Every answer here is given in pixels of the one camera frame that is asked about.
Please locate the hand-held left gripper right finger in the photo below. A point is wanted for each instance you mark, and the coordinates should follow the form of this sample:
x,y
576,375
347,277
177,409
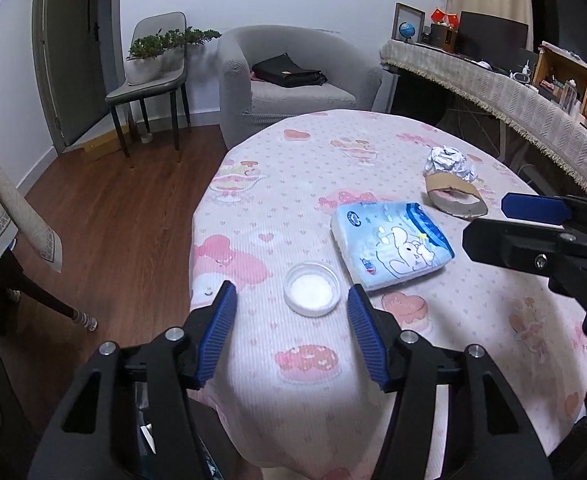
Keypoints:
x,y
368,335

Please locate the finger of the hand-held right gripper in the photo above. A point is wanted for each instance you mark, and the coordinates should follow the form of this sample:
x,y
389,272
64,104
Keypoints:
x,y
531,207
508,245

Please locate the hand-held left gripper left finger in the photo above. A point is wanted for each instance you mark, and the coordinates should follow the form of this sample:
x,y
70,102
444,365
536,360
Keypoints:
x,y
218,335

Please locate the white plastic lid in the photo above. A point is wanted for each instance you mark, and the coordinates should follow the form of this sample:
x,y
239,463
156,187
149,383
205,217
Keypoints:
x,y
311,292

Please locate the cardboard tube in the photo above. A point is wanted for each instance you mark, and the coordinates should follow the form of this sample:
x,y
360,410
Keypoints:
x,y
448,180

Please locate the blue tissue pack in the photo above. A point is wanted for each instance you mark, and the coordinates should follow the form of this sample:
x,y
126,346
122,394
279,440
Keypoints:
x,y
393,245

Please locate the crumpled foil ball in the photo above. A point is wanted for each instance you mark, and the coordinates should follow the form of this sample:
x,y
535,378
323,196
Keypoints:
x,y
448,162

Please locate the sideboard with lace cloth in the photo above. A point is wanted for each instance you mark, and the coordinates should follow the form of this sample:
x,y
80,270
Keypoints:
x,y
498,90

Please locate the small white device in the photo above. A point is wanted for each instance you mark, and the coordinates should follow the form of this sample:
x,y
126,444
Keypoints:
x,y
522,78

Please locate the light wooden desk shelf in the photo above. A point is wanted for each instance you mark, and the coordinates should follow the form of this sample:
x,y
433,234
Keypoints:
x,y
553,62

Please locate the round table pink tablecloth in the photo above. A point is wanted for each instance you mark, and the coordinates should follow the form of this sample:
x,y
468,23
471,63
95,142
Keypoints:
x,y
283,185

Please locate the dark wooden table leg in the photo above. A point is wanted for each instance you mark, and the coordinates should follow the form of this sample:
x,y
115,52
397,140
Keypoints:
x,y
48,300

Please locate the black monitor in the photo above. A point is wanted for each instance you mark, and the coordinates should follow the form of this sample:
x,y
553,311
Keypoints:
x,y
493,35

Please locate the dark wooden box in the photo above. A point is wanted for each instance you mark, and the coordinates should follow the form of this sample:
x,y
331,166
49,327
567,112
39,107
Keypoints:
x,y
443,39

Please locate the small red flags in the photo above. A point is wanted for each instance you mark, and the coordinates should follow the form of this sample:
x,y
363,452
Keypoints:
x,y
446,16

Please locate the small blue globe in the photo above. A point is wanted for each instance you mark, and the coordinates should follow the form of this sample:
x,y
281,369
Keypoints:
x,y
407,30

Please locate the flat cardboard box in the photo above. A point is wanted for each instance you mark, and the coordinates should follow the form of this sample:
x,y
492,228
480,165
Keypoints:
x,y
100,145

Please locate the framed picture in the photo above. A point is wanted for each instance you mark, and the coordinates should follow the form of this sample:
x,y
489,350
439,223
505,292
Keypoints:
x,y
413,12

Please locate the grey armchair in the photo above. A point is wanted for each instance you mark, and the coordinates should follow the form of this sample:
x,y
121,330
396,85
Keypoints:
x,y
283,105

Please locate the beige lace tablecloth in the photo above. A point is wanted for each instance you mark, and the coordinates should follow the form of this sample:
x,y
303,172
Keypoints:
x,y
3,210

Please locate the grey dining chair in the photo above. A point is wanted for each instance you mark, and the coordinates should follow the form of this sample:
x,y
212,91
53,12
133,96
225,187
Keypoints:
x,y
146,85

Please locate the black bag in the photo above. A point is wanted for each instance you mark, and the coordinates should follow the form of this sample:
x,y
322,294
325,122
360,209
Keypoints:
x,y
286,72

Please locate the white planter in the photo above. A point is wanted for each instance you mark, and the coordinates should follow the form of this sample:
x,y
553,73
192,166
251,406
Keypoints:
x,y
148,67

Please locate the green bonsai plant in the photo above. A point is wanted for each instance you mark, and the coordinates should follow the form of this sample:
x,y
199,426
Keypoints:
x,y
163,42

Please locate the grey door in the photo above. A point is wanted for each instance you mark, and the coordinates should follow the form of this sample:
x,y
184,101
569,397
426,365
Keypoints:
x,y
68,60

